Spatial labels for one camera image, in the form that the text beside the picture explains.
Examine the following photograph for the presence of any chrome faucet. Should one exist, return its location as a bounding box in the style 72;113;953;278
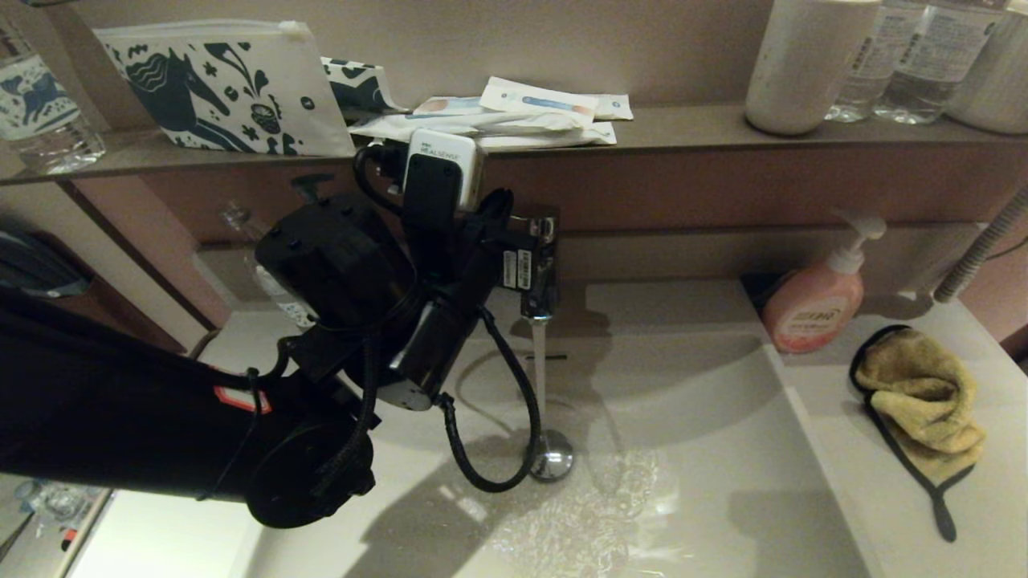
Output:
514;205;561;324

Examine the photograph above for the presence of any yellow cloth with black trim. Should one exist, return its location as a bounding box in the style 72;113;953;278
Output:
849;324;987;543

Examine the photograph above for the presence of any white sink basin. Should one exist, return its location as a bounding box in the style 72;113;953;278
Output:
68;279;1028;578

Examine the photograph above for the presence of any long white sachet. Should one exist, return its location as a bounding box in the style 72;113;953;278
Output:
349;111;587;141

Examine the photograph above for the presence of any white sachet blue red stripe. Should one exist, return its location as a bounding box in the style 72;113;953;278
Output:
479;76;600;127

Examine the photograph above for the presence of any white sachet orange blue print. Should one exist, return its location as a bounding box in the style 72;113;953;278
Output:
412;96;491;118

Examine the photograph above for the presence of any dark grey pump bottle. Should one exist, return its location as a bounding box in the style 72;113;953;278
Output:
291;173;337;203

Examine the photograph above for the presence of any small blue patterned pouch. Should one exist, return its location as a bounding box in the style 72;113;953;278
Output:
321;57;409;121

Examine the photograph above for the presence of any chrome drain stopper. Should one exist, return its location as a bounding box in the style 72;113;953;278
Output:
526;429;576;482

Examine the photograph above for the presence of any clear slim plastic bottle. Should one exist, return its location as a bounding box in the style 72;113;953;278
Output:
221;201;316;332

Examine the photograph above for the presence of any pink soap pump bottle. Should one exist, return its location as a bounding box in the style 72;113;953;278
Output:
761;209;887;355

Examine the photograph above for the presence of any white pouch blue horse print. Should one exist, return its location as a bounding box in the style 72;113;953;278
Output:
92;20;358;157

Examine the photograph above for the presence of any white ceramic cup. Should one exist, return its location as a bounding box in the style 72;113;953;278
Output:
744;0;883;136
944;0;1028;134

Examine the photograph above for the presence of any brown wooden rack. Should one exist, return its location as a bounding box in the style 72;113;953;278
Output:
44;277;190;356

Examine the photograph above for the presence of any clear water bottle white label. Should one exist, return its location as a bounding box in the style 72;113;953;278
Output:
826;0;912;124
872;0;1006;125

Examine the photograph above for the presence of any dark blue grey object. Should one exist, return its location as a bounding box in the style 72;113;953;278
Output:
0;229;91;299

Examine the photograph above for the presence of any water bottle blue horse label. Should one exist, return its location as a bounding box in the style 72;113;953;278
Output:
0;8;107;175

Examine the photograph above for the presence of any shrink-wrapped pack of bottles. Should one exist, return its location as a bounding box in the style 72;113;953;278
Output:
14;478;109;532

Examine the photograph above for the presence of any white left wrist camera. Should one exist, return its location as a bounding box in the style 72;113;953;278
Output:
400;128;487;242

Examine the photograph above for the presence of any black left camera plug cable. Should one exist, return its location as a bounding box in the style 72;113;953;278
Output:
352;143;410;214

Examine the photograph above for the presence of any black sleeved left arm cable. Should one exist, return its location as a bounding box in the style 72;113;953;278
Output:
434;305;543;494

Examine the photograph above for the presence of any brown wall shelf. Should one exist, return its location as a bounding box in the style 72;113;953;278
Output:
0;104;1028;187

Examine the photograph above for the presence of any grey corrugated hose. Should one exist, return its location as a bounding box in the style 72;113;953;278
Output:
933;183;1028;304

